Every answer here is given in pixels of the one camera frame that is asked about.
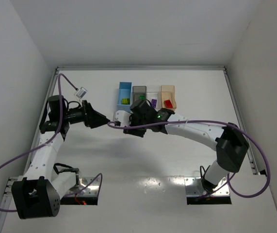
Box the purple lego brick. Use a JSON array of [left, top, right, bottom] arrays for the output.
[[151, 99, 157, 108]]

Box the red lego brick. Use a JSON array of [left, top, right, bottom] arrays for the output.
[[164, 100, 174, 108]]

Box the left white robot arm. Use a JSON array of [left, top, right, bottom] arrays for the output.
[[11, 95, 109, 219]]

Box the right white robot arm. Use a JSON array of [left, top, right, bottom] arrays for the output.
[[115, 100, 249, 193]]

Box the grey transparent bin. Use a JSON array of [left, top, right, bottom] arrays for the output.
[[132, 85, 147, 104]]

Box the clear transparent bin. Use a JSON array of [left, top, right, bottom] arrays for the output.
[[146, 85, 161, 109]]

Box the blue plastic bin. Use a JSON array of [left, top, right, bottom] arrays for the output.
[[117, 82, 132, 112]]

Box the orange transparent bin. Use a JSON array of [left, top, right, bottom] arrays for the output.
[[161, 85, 177, 111]]

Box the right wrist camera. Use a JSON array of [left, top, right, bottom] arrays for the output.
[[114, 110, 131, 127]]

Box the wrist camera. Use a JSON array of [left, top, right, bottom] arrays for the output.
[[114, 110, 131, 127], [75, 87, 87, 99]]

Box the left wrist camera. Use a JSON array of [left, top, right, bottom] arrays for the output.
[[75, 87, 87, 99]]

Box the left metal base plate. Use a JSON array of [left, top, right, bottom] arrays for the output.
[[64, 177, 101, 198]]

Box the metal base plate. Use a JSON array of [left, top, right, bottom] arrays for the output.
[[64, 177, 101, 198], [184, 177, 230, 198]]

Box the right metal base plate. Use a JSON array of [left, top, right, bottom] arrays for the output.
[[184, 177, 230, 198]]

